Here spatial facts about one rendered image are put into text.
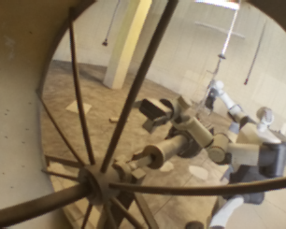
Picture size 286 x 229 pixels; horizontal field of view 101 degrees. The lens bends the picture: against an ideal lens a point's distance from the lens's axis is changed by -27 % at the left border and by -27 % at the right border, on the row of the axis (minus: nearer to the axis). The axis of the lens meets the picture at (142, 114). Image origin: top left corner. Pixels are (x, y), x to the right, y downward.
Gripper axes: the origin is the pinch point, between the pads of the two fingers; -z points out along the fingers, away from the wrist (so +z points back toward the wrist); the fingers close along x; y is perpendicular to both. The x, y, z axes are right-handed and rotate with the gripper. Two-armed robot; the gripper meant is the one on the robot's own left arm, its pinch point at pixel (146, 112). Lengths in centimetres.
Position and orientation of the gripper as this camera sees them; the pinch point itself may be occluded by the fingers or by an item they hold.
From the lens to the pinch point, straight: 51.6
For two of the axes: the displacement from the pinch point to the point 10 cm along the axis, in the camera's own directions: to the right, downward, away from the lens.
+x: 7.0, 5.3, -4.8
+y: -3.8, 8.4, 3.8
